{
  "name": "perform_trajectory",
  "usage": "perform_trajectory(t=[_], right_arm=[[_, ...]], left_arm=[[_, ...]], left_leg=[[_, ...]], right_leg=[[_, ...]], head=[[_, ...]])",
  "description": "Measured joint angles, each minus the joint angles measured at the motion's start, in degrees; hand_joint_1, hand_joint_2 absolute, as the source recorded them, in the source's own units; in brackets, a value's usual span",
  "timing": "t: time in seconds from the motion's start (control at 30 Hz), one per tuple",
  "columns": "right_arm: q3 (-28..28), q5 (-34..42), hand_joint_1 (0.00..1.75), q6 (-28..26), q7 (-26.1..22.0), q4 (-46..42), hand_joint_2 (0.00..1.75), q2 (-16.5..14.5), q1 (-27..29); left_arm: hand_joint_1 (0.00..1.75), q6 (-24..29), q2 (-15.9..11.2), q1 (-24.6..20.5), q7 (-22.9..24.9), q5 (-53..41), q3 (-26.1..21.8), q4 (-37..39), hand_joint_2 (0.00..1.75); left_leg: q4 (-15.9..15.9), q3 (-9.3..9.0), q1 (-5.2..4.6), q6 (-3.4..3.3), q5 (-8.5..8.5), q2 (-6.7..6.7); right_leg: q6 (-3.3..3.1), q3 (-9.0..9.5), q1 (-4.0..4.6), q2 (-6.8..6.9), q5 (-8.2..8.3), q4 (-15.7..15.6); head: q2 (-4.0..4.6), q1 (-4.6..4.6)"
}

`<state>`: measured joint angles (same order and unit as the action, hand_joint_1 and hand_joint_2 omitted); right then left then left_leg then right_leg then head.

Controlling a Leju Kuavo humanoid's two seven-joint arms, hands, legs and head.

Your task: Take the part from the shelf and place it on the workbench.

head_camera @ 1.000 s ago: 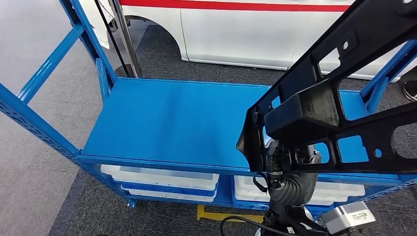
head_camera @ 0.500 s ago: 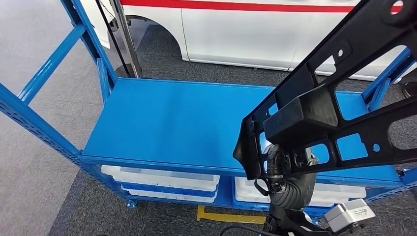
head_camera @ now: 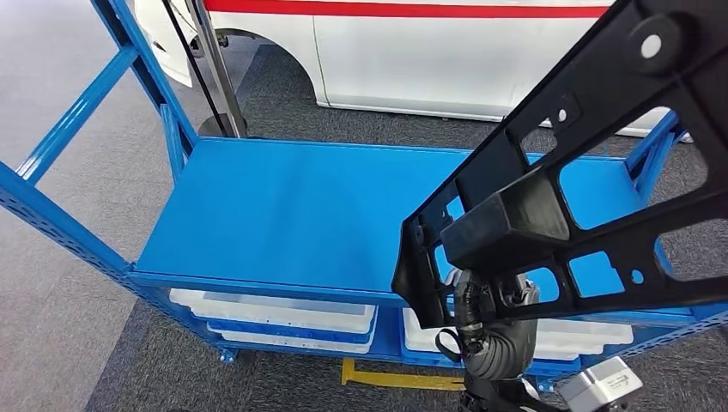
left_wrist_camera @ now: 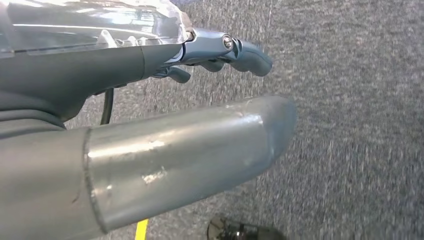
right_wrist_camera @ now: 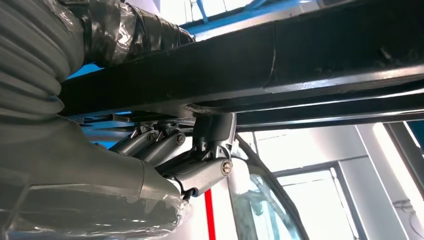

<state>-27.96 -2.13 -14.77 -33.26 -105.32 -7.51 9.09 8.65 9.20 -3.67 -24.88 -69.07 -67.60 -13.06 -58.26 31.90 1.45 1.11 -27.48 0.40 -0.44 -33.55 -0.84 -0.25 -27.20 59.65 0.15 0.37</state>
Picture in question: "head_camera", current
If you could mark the blue metal shelf rack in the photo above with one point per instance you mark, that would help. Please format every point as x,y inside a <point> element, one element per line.
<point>284,216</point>

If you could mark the thin black rod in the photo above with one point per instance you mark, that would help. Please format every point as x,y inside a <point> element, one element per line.
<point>189,57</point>

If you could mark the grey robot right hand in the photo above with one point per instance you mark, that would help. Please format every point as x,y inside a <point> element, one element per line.
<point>506,301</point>

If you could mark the white vehicle red stripe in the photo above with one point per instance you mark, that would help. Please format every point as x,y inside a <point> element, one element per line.
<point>398,57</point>

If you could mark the silver metal stand pole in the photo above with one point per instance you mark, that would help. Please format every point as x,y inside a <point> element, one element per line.
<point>213,57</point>

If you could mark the white plastic tray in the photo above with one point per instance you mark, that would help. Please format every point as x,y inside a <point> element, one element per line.
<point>554,352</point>
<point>273,313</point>
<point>284,345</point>
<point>586,332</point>

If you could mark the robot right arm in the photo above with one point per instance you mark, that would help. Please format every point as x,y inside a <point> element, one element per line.
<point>500,352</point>

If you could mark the black plastic plate part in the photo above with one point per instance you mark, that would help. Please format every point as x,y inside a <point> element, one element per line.
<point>512,222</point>

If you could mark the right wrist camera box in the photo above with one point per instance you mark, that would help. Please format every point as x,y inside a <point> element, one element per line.
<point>600,386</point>

